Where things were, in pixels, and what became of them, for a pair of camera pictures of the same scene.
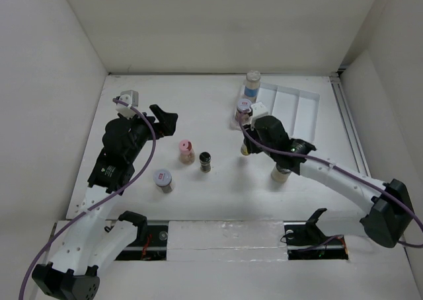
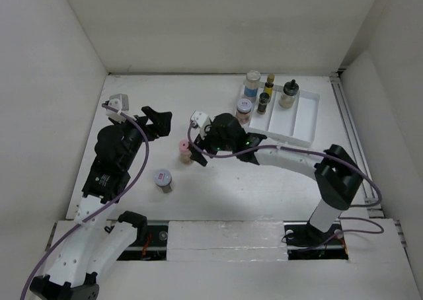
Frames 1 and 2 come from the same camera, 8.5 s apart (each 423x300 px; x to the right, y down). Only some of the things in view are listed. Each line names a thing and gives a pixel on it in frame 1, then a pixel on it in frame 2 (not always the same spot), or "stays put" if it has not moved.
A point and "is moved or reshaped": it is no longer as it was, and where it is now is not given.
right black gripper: (251, 149) -> (205, 143)
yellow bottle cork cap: (244, 149) is moved or reshaped
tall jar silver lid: (252, 85) stays put
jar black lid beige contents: (279, 174) -> (290, 96)
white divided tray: (298, 110) stays put
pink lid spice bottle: (187, 155) stays put
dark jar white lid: (162, 178) stays put
